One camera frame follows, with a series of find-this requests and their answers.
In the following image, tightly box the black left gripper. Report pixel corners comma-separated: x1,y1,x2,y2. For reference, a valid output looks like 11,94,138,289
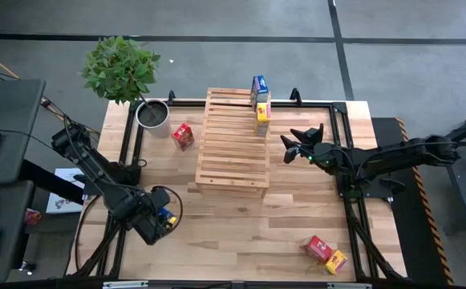
130,187,173,246

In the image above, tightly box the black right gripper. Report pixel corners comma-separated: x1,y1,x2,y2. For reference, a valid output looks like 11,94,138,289
279,123,340,173

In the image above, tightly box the blue Frosted Flakes box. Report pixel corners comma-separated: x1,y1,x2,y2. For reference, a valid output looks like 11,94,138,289
158,206,177,230
250,75,270,112

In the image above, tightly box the yellow Corn Pops box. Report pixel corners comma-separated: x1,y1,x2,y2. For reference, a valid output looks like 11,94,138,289
254,102,273,138
323,250,349,276

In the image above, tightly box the red Froot Loops box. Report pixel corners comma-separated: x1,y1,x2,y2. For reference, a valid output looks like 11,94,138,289
299,235,334,264
171,122,196,152

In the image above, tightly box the wooden slatted shelf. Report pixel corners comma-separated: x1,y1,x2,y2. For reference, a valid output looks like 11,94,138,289
194,87,273,200

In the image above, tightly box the white printed box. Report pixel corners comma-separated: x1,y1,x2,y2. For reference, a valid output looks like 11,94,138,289
46,167,86,215

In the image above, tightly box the black desk leg bar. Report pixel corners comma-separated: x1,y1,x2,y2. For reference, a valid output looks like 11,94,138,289
18,158,86,206

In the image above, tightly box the red snack packet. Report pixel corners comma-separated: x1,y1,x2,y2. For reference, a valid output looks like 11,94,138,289
23,208,43,226

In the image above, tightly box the metal caster wheel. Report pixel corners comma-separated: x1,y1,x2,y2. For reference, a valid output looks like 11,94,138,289
18,260,37,276

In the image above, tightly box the grey desk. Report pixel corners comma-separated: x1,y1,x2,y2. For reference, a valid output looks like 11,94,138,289
0,78,47,186
0,179,36,284

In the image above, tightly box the black mat with striped edge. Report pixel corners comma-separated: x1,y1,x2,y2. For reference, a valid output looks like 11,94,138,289
371,116,455,287

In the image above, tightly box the green plant in white pot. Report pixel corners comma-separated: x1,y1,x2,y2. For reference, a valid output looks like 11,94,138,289
79,35,172,137

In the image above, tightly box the grey metal cart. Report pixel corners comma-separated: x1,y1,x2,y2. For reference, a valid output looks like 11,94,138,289
416,104,466,234

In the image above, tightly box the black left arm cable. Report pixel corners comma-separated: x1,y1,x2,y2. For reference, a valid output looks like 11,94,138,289
151,184,184,234

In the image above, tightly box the silver metal bracket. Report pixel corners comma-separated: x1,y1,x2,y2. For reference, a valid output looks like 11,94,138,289
102,280,150,289
326,283,373,289

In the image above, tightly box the black power cable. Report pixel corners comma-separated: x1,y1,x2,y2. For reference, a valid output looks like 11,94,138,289
41,98,105,158

